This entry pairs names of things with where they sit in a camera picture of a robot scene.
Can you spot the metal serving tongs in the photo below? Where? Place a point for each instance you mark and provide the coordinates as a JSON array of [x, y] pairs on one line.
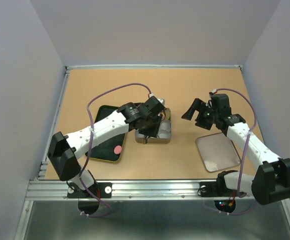
[[167, 115]]

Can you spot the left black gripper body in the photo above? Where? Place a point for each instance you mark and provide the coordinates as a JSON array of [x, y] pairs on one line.
[[150, 129]]

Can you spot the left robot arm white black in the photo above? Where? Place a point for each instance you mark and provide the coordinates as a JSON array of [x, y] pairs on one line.
[[65, 150]]

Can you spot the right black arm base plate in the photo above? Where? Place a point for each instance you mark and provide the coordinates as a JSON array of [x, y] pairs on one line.
[[210, 189]]

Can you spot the dark green metal tray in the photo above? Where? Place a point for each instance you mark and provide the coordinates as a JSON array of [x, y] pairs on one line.
[[105, 150]]

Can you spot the pink round cookie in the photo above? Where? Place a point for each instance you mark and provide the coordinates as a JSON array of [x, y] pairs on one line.
[[117, 150]]

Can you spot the gold tin lid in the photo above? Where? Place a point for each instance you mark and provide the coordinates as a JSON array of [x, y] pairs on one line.
[[217, 152]]

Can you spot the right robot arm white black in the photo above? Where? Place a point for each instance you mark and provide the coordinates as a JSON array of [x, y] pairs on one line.
[[271, 182]]

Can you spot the white paper cookie cups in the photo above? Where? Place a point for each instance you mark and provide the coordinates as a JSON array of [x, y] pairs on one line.
[[165, 130]]

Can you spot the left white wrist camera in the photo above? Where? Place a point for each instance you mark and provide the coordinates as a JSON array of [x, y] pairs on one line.
[[162, 101]]

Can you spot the aluminium frame rail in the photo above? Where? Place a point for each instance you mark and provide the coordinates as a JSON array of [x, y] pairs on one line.
[[122, 190]]

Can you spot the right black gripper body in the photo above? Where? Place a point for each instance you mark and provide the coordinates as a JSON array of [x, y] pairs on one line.
[[206, 115]]

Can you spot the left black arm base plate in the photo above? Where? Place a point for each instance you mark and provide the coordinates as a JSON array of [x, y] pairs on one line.
[[102, 190]]

